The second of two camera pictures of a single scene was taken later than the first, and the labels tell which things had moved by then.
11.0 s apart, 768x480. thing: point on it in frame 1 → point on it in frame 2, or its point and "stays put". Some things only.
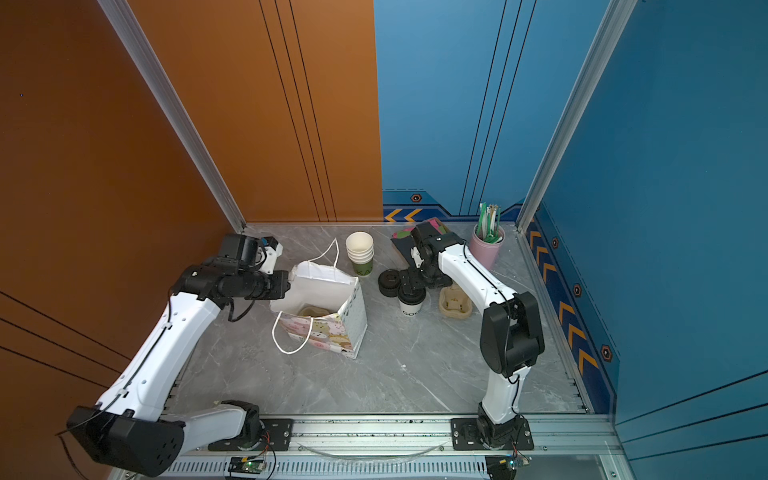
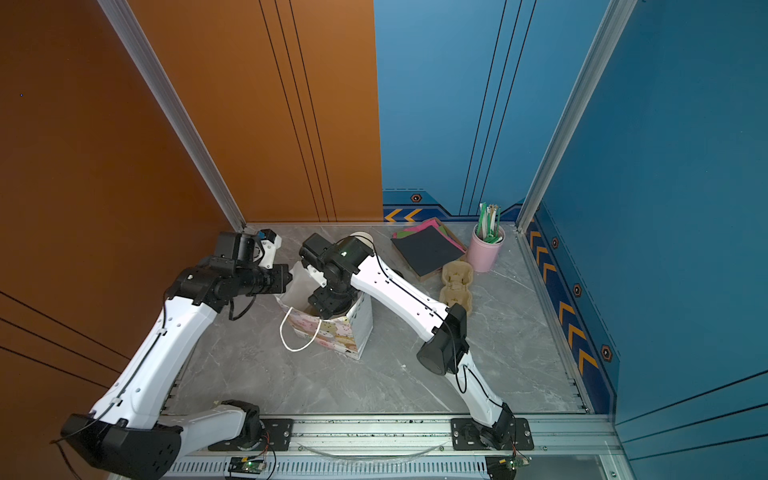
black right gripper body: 428,277 → 330,297
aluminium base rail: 567,446 stays put
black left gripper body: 261,286 stays put
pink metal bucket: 486,255 stays put
